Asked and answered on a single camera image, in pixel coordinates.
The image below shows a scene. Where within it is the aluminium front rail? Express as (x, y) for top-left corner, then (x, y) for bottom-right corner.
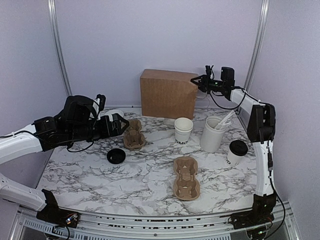
(8, 202), (301, 240)

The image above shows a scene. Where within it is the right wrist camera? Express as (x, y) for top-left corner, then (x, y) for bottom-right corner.
(205, 65), (235, 88)

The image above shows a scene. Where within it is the right aluminium frame post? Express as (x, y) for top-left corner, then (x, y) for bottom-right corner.
(244, 0), (271, 92)

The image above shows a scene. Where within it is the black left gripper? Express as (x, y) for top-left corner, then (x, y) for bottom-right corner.
(67, 112), (130, 143)

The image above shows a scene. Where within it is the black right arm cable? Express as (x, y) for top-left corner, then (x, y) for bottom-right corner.
(197, 84), (247, 111)

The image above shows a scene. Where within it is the black plastic cup lid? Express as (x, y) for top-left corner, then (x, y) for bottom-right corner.
(106, 148), (126, 165)
(229, 140), (248, 157)

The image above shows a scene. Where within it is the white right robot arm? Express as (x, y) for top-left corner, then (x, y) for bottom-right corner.
(190, 75), (277, 224)

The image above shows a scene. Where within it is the brown paper takeout bag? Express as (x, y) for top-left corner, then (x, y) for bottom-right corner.
(140, 69), (198, 120)

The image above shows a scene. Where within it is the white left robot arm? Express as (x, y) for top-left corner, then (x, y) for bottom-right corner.
(0, 113), (129, 223)

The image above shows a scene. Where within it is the white paper cup stack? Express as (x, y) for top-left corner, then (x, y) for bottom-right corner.
(174, 117), (194, 146)

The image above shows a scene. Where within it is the white wrapped stirrer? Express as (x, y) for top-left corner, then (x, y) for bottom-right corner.
(214, 110), (236, 130)

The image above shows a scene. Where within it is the red paper bowl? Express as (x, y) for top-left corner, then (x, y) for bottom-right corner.
(103, 109), (124, 121)

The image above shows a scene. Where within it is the white ribbed holder cup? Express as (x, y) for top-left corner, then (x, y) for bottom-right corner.
(200, 116), (228, 153)

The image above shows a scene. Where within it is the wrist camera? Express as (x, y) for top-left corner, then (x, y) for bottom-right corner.
(205, 65), (235, 88)
(61, 94), (106, 125)

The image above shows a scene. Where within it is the white paper coffee cup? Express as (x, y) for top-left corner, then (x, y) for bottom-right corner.
(226, 150), (245, 166)

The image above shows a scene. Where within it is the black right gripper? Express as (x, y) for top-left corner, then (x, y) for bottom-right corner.
(190, 74), (224, 95)

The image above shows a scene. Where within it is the aluminium frame post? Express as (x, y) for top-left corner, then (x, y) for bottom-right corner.
(47, 0), (73, 97)
(244, 0), (271, 92)

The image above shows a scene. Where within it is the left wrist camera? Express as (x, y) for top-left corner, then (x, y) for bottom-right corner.
(61, 94), (106, 125)

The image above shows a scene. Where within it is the left aluminium frame post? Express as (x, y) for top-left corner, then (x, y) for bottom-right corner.
(47, 0), (73, 97)

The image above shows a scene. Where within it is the brown cardboard cup carrier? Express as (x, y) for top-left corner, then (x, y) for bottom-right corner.
(123, 119), (146, 151)
(173, 156), (200, 201)

